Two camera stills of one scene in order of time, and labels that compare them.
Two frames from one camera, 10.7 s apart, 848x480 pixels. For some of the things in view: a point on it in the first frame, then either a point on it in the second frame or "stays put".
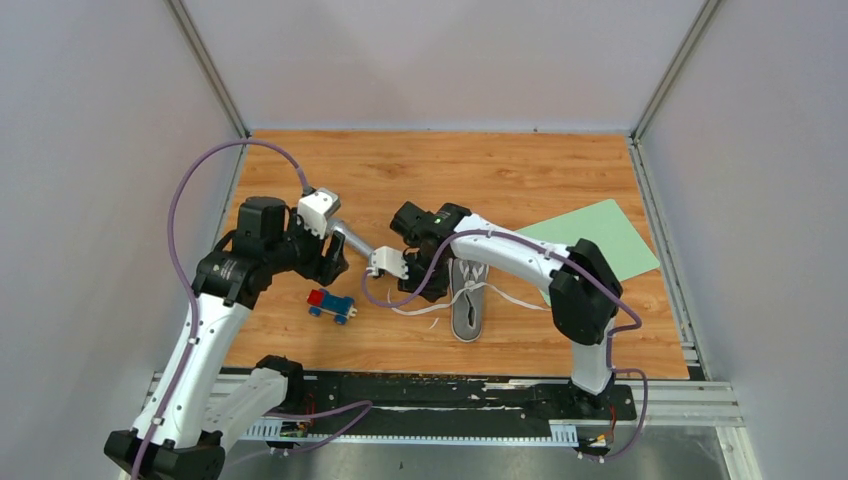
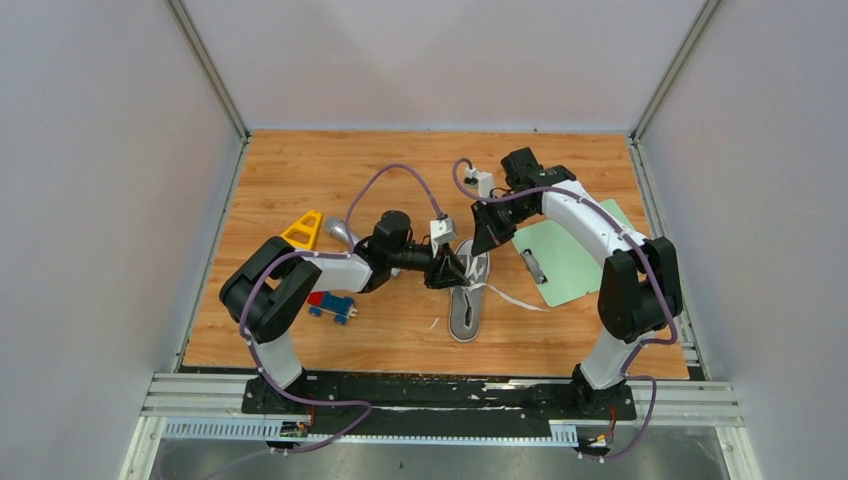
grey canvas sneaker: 468,283 stays put
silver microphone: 349,236 stays put
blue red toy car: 341,308 stays put
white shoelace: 470,284 → 474,271
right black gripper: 433,289 → 488,233
